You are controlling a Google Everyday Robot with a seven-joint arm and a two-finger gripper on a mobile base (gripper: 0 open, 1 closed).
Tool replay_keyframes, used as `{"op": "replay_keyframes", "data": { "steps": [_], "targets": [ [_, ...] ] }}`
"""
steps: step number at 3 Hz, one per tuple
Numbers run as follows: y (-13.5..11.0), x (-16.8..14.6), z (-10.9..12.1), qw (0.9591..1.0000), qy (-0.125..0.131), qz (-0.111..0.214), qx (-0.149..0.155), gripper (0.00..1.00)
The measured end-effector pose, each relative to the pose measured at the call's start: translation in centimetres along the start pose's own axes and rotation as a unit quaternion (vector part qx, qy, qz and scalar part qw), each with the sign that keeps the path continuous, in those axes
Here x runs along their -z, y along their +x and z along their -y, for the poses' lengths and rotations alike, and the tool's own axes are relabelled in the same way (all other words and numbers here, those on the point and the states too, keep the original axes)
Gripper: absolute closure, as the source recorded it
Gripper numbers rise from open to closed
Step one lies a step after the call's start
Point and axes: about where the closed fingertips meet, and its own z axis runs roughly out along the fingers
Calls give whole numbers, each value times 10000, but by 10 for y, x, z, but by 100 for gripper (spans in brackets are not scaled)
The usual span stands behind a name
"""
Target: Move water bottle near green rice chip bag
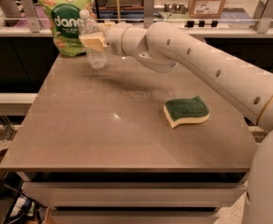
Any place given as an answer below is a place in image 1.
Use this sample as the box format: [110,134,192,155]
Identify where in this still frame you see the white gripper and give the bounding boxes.
[79,21,132,56]

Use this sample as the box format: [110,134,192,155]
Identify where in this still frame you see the clear plastic water bottle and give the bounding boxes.
[78,9,107,69]

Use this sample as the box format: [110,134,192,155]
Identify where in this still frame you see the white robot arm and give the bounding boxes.
[79,21,273,224]

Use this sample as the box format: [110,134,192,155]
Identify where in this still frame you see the green rice chip bag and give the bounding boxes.
[37,0,93,57]

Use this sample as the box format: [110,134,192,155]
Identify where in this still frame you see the cardboard box with label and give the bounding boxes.
[188,0,226,19]

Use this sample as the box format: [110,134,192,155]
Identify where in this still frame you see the green and yellow sponge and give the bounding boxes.
[164,96,210,129]

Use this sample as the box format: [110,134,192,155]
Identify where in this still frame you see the upper grey drawer front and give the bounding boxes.
[22,182,246,208]

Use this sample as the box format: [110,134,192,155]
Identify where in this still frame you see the grey drawer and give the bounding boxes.
[22,182,246,208]
[51,211,219,224]

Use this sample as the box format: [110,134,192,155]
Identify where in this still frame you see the lower grey drawer front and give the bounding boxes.
[51,211,219,224]

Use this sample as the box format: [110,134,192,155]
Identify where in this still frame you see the clutter bin on floor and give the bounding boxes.
[4,195,47,224]

